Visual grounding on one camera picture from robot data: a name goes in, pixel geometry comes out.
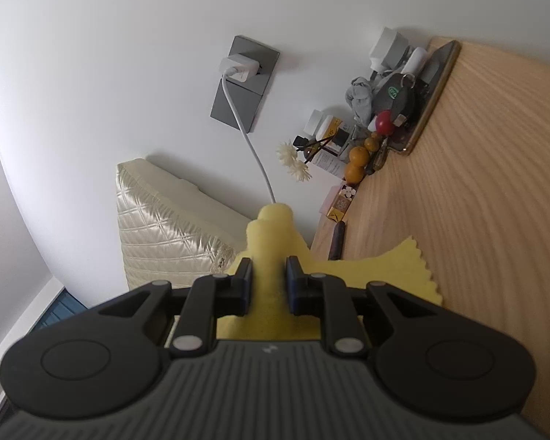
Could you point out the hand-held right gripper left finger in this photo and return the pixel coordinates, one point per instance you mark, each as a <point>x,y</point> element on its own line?
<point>244,291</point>

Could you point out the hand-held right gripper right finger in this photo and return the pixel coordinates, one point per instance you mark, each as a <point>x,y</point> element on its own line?
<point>291,291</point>

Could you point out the yellow cleaning cloth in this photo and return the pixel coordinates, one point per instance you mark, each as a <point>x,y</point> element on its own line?
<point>270,247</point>

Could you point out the small black lighter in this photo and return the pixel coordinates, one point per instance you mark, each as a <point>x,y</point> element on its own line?
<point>338,240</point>

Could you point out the pink small box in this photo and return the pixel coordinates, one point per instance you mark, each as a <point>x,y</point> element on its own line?
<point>341,201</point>

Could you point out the cream quilted headboard cushion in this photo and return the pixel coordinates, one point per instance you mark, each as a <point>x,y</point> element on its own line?
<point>165,220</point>

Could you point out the brown diffuser bottle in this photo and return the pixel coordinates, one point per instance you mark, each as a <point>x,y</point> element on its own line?
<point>325,161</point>

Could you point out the white artificial flower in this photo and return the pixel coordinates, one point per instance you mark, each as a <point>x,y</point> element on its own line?
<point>286,153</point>

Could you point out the small dark bottle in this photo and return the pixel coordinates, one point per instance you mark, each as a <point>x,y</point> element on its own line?
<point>339,140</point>

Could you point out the white pill bottle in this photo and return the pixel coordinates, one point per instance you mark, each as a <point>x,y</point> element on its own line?
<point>323,124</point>

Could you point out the blue mat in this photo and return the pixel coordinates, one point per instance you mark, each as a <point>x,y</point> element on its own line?
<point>59,309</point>

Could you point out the red bead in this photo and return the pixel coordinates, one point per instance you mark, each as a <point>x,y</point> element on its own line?
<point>384,123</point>

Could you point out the grey crumpled cloth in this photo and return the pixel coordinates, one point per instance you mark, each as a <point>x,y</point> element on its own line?
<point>360,98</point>

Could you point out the black car key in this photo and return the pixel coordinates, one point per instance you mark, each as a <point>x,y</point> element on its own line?
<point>405,109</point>

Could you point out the wooden bedside table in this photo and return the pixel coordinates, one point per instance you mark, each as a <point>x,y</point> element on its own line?
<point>486,192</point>

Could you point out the black car key pouch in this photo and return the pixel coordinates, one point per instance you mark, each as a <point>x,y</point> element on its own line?
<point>392,91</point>

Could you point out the white charger plug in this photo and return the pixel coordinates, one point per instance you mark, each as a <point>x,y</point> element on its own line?
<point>238,66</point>

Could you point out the white round plug-in device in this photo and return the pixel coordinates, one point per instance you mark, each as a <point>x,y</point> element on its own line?
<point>387,48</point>

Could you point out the small white tube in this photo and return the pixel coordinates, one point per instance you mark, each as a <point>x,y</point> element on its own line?
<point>416,60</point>

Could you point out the dark smartphone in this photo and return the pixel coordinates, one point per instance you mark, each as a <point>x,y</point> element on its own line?
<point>440,73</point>

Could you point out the grey wall socket panel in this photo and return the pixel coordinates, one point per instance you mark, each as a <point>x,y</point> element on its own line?
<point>252,96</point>

